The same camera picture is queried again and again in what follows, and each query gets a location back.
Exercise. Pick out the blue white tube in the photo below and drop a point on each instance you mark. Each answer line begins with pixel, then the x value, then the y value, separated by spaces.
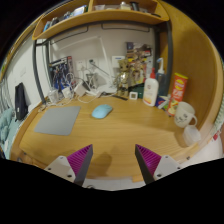
pixel 162 102

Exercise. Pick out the white power strip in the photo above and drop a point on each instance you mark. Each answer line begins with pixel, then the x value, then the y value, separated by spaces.
pixel 92 93

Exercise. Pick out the brown brick tree figure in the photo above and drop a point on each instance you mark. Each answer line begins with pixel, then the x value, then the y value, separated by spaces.
pixel 122 78

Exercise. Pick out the translucent white plastic container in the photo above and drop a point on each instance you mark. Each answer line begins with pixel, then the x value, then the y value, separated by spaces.
pixel 191 135

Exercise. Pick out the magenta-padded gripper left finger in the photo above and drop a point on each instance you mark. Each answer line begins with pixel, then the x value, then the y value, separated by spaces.
pixel 78 161

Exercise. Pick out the wall picture collage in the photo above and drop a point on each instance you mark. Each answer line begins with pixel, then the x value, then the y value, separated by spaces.
pixel 140 56

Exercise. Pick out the teal cloth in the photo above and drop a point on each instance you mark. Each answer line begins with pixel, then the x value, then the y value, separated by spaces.
pixel 6 128

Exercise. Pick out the clear domed plastic cup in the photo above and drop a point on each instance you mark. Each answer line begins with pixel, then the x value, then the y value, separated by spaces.
pixel 53 95

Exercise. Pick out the grey mouse pad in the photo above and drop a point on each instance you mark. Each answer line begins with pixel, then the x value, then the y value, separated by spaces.
pixel 58 120

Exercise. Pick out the large white power adapter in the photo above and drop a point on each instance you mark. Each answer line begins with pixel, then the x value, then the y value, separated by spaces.
pixel 80 89

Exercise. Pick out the robot model kit box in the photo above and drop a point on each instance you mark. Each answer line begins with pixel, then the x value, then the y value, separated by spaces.
pixel 61 73

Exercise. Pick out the small white charger cube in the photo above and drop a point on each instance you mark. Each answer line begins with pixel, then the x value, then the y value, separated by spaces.
pixel 66 91

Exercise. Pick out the white wall socket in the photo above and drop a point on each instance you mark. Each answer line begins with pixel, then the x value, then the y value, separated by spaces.
pixel 93 62
pixel 81 65

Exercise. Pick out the small clear plastic bag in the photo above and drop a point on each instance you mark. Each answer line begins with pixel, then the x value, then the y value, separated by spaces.
pixel 42 107

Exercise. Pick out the white red-capped lotion bottle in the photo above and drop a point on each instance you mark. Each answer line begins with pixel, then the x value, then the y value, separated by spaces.
pixel 150 91

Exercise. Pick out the grey metal frame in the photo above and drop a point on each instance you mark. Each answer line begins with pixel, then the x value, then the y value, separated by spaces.
pixel 37 76

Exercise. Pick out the small white square clock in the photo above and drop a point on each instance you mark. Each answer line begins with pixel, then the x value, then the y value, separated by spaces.
pixel 133 95

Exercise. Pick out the black hanging bag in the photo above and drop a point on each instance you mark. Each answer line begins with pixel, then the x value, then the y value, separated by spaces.
pixel 20 101

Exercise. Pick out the wooden shelf unit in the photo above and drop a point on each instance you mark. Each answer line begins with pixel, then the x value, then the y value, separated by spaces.
pixel 100 15

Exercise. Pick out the dark green round container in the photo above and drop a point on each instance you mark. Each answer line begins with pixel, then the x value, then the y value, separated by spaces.
pixel 140 90

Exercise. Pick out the metal cup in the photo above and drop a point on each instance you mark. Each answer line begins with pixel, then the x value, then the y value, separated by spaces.
pixel 90 81

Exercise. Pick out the white mug with face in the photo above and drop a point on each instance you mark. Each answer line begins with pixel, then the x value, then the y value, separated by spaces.
pixel 183 115

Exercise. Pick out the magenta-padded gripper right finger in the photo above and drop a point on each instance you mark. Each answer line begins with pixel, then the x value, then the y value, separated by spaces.
pixel 150 161

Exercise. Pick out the light blue computer mouse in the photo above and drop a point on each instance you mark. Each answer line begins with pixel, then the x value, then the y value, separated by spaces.
pixel 101 111

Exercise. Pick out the red chips can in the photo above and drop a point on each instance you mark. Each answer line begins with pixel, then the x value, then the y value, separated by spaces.
pixel 177 93

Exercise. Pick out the black ruler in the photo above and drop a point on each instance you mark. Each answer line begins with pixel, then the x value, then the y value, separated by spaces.
pixel 120 97

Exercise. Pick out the white wall box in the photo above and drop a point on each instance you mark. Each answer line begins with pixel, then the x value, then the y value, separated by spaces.
pixel 118 61

